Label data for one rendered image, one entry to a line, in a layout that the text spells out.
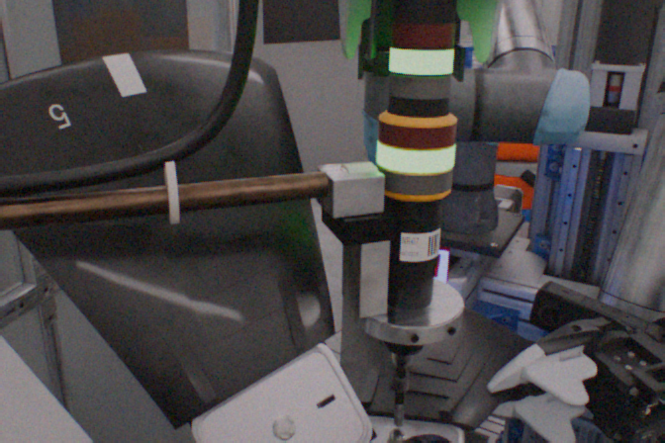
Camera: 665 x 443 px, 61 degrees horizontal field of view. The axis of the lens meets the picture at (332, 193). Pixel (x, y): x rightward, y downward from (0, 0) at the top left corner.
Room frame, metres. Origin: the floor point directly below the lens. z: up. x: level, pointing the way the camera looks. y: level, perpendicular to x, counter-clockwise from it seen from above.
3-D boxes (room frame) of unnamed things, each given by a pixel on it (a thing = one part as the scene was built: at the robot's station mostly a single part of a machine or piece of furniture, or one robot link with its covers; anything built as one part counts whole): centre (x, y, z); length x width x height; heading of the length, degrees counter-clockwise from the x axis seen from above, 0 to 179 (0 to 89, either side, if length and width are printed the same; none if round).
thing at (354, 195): (0.31, -0.04, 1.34); 0.09 x 0.07 x 0.10; 110
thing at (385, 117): (0.31, -0.05, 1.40); 0.04 x 0.04 x 0.05
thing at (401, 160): (0.31, -0.05, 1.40); 0.04 x 0.04 x 0.01
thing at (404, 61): (0.31, -0.05, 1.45); 0.03 x 0.03 x 0.01
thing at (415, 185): (0.31, -0.05, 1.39); 0.04 x 0.04 x 0.01
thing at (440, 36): (0.31, -0.05, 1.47); 0.03 x 0.03 x 0.01
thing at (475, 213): (1.13, -0.28, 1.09); 0.15 x 0.15 x 0.10
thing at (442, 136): (0.31, -0.05, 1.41); 0.04 x 0.04 x 0.01
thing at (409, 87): (0.31, -0.05, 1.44); 0.03 x 0.03 x 0.01
